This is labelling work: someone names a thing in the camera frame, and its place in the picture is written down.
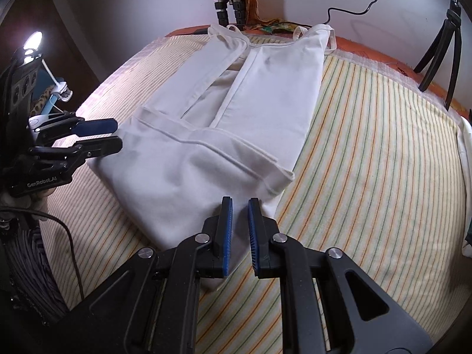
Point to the white tank top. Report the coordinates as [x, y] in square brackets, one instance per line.
[206, 177]

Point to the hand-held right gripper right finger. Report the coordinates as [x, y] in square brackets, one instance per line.
[253, 239]

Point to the white cloth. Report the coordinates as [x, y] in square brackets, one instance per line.
[465, 191]

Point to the orange bed sheet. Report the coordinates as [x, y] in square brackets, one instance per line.
[368, 49]

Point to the white clip holder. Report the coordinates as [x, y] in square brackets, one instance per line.
[61, 90]

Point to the green floral cloth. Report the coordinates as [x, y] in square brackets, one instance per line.
[282, 26]

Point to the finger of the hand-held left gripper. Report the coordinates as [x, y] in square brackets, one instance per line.
[97, 127]
[101, 144]

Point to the leopard print cloth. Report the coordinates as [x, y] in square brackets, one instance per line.
[41, 104]

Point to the striped bed blanket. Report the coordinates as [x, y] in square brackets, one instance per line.
[368, 155]

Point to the person's left hand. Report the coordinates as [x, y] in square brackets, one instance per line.
[35, 201]

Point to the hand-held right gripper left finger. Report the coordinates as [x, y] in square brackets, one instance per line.
[227, 239]

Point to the person's dark striped clothing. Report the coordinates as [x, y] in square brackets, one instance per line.
[27, 265]

